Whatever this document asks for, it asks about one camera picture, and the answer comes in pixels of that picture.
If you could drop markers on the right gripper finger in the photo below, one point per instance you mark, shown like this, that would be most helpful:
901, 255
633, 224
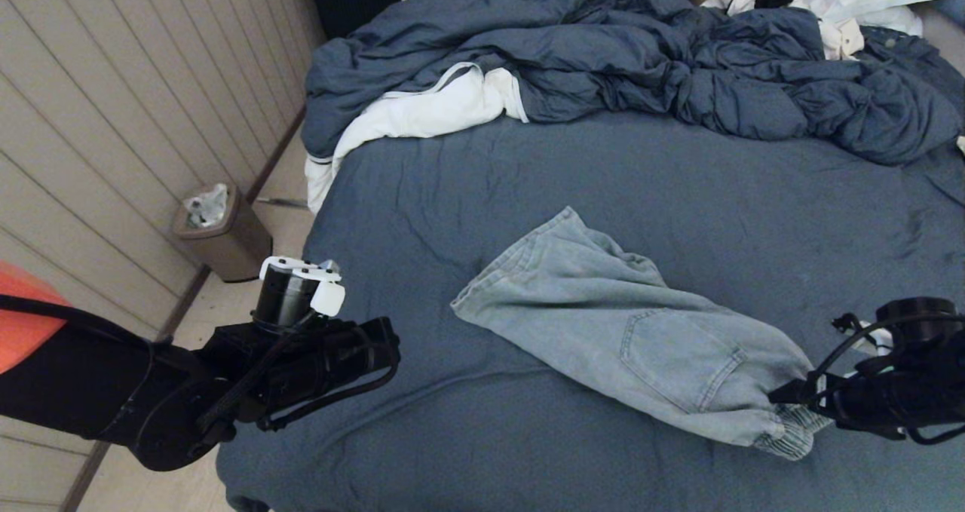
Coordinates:
807, 406
803, 391

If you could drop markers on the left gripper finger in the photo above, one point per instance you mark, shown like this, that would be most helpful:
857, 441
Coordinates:
381, 357
378, 331

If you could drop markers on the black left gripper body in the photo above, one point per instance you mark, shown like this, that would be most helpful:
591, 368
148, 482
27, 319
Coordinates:
317, 372

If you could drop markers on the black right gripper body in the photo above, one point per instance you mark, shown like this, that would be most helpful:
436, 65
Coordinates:
882, 399

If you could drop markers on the light blue denim shorts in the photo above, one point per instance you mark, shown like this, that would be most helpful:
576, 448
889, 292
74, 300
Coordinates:
603, 316

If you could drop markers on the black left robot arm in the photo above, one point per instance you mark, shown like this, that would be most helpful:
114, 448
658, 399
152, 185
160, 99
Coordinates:
75, 391

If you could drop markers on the brown metal trash bin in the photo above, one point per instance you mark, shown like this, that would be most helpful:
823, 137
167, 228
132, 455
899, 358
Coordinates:
234, 248

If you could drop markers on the dark blue bed sheet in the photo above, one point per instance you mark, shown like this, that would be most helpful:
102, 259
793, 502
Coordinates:
678, 173

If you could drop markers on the dark blue denim jacket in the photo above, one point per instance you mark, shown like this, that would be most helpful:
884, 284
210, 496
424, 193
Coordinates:
908, 48

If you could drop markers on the cream button shirt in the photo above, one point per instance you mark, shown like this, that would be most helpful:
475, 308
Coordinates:
840, 41

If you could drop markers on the crumpled dark blue duvet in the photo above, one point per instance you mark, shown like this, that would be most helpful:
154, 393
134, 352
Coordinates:
603, 44

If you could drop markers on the blue pillow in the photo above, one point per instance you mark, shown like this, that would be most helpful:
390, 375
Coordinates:
956, 7

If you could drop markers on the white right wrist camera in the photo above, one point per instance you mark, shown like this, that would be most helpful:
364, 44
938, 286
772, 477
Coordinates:
878, 340

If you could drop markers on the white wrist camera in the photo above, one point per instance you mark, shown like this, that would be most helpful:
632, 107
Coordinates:
328, 298
878, 340

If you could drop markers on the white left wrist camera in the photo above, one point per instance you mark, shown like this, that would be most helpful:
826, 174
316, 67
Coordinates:
328, 298

